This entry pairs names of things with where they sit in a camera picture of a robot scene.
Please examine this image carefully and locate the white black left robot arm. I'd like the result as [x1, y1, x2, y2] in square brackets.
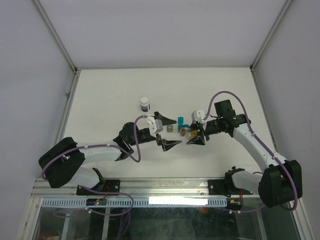
[38, 111, 181, 195]

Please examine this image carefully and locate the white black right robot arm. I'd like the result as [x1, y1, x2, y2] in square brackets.
[187, 100, 303, 208]

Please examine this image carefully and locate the teal Mon pill box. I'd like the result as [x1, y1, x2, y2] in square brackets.
[177, 124, 190, 131]

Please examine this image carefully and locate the teal Wed pill box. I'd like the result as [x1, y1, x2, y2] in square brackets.
[177, 116, 184, 126]

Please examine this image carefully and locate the white capped dark pill bottle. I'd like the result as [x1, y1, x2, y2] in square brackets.
[140, 96, 150, 112]

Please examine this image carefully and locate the clear Wed pill box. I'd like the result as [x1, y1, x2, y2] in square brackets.
[172, 125, 178, 134]

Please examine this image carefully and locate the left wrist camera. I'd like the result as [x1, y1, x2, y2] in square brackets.
[146, 115, 163, 135]

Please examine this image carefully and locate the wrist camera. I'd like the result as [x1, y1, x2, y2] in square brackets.
[146, 115, 163, 135]
[191, 110, 206, 124]

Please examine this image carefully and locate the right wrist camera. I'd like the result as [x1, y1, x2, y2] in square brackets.
[191, 110, 206, 124]

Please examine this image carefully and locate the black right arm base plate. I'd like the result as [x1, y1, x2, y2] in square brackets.
[207, 178, 253, 198]

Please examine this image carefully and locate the aluminium mounting rail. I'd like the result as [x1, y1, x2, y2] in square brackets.
[31, 177, 301, 200]

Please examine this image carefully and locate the grey slotted cable duct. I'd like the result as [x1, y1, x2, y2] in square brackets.
[42, 196, 227, 209]

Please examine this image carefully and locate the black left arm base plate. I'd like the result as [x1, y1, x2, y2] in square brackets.
[76, 179, 121, 196]

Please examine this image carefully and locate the right aluminium frame post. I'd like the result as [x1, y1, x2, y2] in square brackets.
[249, 0, 295, 72]

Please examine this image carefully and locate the aluminium frame post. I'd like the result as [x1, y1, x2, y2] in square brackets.
[31, 0, 78, 74]
[249, 0, 295, 72]

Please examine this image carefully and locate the left aluminium frame post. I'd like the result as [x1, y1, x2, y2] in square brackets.
[31, 0, 78, 74]

